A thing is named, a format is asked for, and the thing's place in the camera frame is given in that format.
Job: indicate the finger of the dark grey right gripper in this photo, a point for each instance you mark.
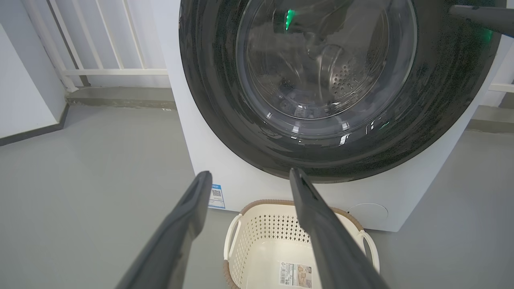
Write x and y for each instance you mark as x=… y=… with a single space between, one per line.
x=490 y=18

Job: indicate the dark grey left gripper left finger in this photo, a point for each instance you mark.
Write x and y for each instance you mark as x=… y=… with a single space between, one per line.
x=172 y=241

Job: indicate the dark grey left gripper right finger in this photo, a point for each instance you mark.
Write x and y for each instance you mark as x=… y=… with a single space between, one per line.
x=333 y=249

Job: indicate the black round glass washer door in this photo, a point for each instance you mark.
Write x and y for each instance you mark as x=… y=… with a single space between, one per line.
x=209 y=60

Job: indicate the basket product label sticker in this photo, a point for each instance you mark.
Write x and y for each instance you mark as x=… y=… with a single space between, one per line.
x=296 y=275

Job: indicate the cream perforated laundry basket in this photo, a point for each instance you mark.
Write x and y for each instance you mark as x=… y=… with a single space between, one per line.
x=261 y=241

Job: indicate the white front-load washing machine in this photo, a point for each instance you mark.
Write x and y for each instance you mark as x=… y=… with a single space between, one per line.
x=200 y=136

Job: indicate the round white filter cover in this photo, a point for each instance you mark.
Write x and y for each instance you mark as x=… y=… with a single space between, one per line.
x=368 y=212

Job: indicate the blue energy label sticker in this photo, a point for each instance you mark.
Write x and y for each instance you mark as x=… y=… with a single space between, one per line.
x=217 y=196

